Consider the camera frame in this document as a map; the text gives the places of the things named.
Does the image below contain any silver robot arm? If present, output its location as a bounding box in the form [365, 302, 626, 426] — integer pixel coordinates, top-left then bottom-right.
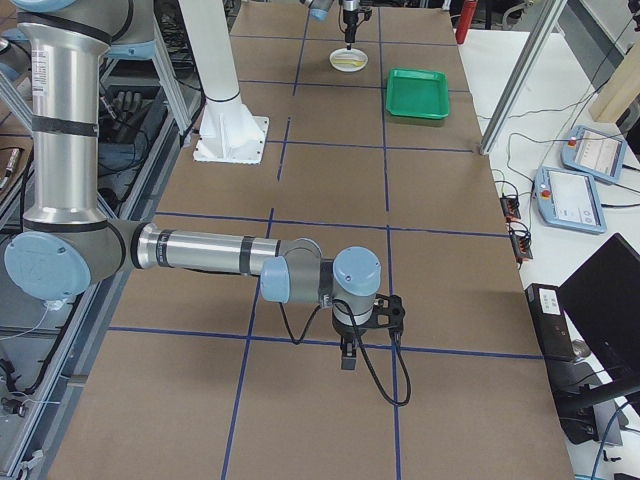
[4, 1, 382, 369]
[301, 0, 361, 50]

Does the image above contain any black computer box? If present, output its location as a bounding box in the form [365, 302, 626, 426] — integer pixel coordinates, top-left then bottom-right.
[525, 283, 576, 362]

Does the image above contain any red cylinder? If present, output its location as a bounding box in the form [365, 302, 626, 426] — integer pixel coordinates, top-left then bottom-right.
[455, 0, 478, 45]

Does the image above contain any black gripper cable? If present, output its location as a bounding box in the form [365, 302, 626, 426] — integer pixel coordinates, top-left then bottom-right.
[277, 297, 412, 407]

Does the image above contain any yellow-green plastic spoon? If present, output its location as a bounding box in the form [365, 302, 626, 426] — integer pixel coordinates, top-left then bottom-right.
[331, 58, 368, 71]

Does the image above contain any white round plate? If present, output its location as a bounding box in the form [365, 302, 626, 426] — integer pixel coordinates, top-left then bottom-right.
[329, 47, 369, 73]

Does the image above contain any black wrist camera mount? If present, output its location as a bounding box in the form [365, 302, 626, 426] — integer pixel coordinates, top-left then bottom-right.
[358, 3, 372, 23]
[371, 294, 405, 333]

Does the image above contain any green plastic tray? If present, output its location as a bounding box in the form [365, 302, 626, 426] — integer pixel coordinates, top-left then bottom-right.
[385, 68, 450, 121]

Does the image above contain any far teach pendant tablet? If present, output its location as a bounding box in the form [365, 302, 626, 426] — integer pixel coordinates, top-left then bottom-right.
[561, 125, 628, 184]

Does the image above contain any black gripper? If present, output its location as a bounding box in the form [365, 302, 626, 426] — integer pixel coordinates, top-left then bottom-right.
[332, 317, 376, 371]
[341, 0, 360, 49]

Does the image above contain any black monitor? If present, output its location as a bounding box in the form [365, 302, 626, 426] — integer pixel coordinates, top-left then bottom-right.
[559, 233, 639, 380]

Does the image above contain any teach pendant tablet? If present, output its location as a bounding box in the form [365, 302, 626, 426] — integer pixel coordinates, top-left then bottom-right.
[534, 166, 607, 235]
[561, 125, 628, 184]

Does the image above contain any aluminium frame post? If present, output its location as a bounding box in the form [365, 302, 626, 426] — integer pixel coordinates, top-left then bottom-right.
[479, 0, 567, 155]

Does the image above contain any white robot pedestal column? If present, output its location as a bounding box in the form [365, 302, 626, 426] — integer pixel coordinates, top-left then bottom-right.
[179, 0, 269, 165]

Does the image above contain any orange black power strip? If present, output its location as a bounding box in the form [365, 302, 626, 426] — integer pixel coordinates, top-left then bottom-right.
[500, 195, 533, 266]

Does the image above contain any near teach pendant tablet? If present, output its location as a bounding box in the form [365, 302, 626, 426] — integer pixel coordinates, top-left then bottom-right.
[534, 166, 607, 235]

